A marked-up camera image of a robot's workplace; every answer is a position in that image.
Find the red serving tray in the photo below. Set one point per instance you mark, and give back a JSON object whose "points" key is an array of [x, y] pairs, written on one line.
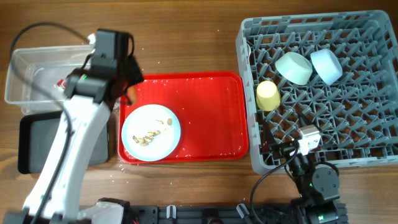
{"points": [[210, 107]]}

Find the grey dishwasher rack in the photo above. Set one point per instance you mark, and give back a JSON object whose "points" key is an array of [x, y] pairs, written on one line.
{"points": [[357, 114]]}

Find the yellow cup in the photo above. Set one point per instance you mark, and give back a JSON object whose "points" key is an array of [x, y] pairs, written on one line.
{"points": [[267, 96]]}

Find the orange carrot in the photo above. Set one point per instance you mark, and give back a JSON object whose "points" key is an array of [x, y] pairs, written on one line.
{"points": [[132, 95]]}

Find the clear plastic bin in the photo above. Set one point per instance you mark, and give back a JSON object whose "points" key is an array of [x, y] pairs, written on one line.
{"points": [[43, 66]]}

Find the white plastic spoon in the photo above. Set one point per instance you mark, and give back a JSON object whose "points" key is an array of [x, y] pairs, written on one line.
{"points": [[248, 48]]}

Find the black tray bin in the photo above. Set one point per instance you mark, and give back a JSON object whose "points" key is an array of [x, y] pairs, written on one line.
{"points": [[36, 135]]}

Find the light blue bowl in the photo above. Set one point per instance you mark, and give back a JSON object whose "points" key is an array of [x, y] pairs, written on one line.
{"points": [[327, 66]]}

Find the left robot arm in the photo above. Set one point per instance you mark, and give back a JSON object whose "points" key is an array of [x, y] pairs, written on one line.
{"points": [[91, 94]]}

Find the green bowl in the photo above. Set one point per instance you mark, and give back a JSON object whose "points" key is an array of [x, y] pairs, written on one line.
{"points": [[295, 68]]}

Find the peanut scraps on plate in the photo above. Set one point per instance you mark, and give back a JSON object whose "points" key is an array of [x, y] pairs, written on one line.
{"points": [[151, 129]]}

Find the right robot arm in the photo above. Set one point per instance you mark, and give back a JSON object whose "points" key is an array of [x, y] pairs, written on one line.
{"points": [[317, 182]]}

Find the light blue plate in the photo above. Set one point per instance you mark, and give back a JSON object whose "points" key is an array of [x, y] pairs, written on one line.
{"points": [[162, 146]]}

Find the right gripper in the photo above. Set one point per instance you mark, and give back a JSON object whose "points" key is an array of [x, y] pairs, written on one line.
{"points": [[282, 148]]}

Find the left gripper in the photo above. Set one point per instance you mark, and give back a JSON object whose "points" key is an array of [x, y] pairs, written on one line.
{"points": [[137, 75]]}

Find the red snack wrapper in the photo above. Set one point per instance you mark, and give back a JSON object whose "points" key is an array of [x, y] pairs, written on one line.
{"points": [[61, 84]]}

